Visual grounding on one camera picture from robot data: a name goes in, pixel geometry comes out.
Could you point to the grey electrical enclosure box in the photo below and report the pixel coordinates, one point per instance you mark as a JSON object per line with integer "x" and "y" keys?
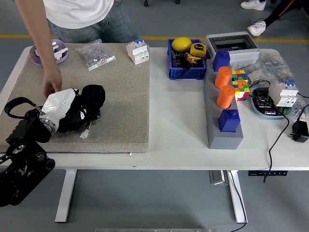
{"x": 243, "y": 56}

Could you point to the yellow round dome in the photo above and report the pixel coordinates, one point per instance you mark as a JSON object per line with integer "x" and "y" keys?
{"x": 181, "y": 44}

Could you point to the black electronic components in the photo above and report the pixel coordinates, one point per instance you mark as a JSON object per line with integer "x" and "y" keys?
{"x": 262, "y": 100}

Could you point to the person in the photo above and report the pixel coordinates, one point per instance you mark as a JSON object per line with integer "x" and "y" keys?
{"x": 79, "y": 12}
{"x": 275, "y": 17}

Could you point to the blue plastic bin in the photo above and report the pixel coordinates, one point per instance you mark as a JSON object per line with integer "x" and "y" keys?
{"x": 187, "y": 73}

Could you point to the clear plastic bag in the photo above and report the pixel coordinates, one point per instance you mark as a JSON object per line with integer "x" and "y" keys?
{"x": 299, "y": 106}

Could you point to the black power adapter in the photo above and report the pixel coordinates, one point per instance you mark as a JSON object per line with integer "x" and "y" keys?
{"x": 300, "y": 131}

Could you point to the grey peg holder block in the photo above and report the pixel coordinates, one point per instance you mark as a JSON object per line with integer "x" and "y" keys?
{"x": 225, "y": 141}

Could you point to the small yellow black tool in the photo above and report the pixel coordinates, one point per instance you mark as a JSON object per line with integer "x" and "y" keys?
{"x": 192, "y": 58}

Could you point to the black desk control panel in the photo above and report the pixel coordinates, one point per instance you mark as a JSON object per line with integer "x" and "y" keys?
{"x": 267, "y": 173}

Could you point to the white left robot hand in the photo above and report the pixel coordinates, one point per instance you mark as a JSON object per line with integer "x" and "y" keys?
{"x": 59, "y": 104}

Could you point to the blue square peg block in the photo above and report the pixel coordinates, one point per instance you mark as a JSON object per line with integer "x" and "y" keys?
{"x": 228, "y": 122}
{"x": 220, "y": 61}

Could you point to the white circuit breaker blue lever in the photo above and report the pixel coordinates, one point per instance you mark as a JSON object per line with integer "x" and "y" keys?
{"x": 283, "y": 94}
{"x": 137, "y": 52}

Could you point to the yellow black tape measure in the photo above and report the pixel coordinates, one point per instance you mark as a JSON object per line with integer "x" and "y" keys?
{"x": 198, "y": 49}

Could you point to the grey-brown table mat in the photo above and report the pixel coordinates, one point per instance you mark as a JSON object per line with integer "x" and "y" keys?
{"x": 116, "y": 101}

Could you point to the grey metal bracket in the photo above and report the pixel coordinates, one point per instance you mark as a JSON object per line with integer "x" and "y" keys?
{"x": 218, "y": 177}

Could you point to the purple oval bowl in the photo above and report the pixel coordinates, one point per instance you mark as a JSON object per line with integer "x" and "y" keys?
{"x": 60, "y": 58}

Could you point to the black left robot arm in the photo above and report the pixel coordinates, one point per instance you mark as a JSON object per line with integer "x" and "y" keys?
{"x": 26, "y": 166}

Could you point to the clear bags of small parts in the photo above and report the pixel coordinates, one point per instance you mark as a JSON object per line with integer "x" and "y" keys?
{"x": 270, "y": 64}

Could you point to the multicolour puzzle cube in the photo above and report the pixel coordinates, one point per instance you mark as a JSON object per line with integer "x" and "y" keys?
{"x": 240, "y": 83}

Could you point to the white table leg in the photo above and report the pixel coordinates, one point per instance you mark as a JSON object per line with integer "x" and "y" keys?
{"x": 237, "y": 205}
{"x": 65, "y": 195}

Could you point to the light blue bowl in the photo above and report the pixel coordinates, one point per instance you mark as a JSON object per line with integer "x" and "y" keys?
{"x": 256, "y": 110}

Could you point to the clear bag of screws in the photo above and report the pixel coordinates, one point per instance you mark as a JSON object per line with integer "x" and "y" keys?
{"x": 95, "y": 54}

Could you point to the person's hand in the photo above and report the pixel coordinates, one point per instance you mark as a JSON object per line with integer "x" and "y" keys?
{"x": 52, "y": 82}

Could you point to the orange cylinder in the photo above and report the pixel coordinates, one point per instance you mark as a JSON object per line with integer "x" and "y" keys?
{"x": 222, "y": 78}
{"x": 224, "y": 97}

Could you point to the white plastic rail piece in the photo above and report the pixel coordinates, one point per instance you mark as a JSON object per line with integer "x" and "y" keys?
{"x": 54, "y": 43}
{"x": 60, "y": 53}
{"x": 56, "y": 49}

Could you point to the person's forearm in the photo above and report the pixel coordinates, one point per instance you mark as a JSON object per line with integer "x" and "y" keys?
{"x": 36, "y": 31}

